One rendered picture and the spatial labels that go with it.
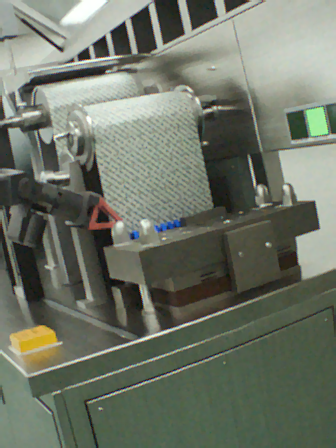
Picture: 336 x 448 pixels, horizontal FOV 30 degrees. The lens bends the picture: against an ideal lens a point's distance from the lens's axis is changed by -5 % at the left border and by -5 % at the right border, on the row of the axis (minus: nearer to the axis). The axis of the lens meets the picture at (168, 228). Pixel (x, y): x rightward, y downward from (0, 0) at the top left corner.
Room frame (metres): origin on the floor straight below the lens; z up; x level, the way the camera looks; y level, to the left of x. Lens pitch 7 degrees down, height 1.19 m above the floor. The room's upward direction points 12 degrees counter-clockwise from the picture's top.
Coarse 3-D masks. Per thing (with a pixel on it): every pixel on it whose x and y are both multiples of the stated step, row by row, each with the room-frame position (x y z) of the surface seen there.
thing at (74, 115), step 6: (186, 96) 1.41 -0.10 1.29; (192, 102) 1.40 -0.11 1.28; (192, 108) 1.39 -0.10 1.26; (72, 114) 1.33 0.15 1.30; (78, 114) 1.30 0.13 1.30; (72, 120) 1.34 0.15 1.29; (78, 120) 1.30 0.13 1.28; (84, 120) 1.29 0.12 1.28; (84, 126) 1.28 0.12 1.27; (84, 132) 1.28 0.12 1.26; (84, 138) 1.29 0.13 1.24; (84, 144) 1.30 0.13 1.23; (84, 150) 1.30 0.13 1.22; (78, 156) 1.34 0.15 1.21; (84, 156) 1.31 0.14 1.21; (84, 162) 1.31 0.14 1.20
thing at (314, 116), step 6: (318, 108) 1.14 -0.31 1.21; (306, 114) 1.17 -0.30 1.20; (312, 114) 1.16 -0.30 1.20; (318, 114) 1.14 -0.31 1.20; (324, 114) 1.13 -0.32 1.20; (312, 120) 1.16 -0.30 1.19; (318, 120) 1.15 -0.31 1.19; (324, 120) 1.13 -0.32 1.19; (312, 126) 1.16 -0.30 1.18; (318, 126) 1.15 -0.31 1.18; (324, 126) 1.13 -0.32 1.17; (312, 132) 1.17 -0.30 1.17; (318, 132) 1.15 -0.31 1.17; (324, 132) 1.14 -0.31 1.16
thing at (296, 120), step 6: (288, 114) 1.22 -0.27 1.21; (294, 114) 1.20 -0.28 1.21; (300, 114) 1.19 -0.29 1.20; (288, 120) 1.22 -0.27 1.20; (294, 120) 1.21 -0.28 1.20; (300, 120) 1.19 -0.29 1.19; (294, 126) 1.21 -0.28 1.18; (300, 126) 1.20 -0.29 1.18; (294, 132) 1.22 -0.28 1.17; (300, 132) 1.20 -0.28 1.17; (306, 132) 1.18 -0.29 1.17; (294, 138) 1.22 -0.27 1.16
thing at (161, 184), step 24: (168, 144) 1.35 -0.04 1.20; (192, 144) 1.37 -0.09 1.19; (120, 168) 1.30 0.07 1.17; (144, 168) 1.32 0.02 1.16; (168, 168) 1.34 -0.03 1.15; (192, 168) 1.37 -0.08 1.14; (120, 192) 1.29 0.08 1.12; (144, 192) 1.31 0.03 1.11; (168, 192) 1.34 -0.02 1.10; (192, 192) 1.36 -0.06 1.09; (120, 216) 1.29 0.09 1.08; (144, 216) 1.31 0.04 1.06; (168, 216) 1.33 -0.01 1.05
